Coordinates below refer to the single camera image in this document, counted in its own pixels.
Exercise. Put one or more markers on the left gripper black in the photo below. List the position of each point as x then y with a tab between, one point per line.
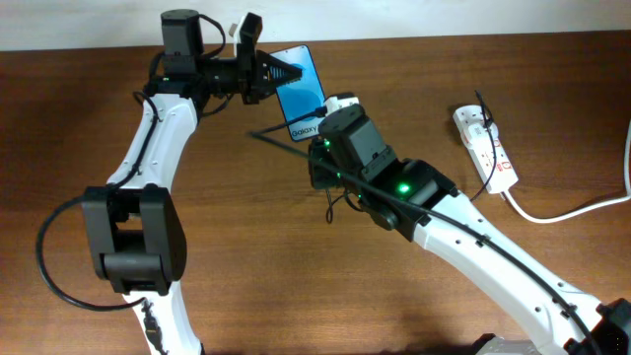
261	87

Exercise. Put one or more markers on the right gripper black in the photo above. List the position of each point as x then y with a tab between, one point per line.
317	165

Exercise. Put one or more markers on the blue screen Galaxy smartphone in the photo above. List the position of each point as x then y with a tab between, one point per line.
302	96

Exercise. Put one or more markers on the white power strip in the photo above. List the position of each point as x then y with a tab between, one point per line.
490	162

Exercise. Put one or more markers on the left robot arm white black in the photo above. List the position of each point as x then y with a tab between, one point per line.
136	239

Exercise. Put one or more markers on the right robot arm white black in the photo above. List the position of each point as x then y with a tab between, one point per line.
426	208

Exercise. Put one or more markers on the white charger plug adapter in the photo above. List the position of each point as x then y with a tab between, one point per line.
477	133

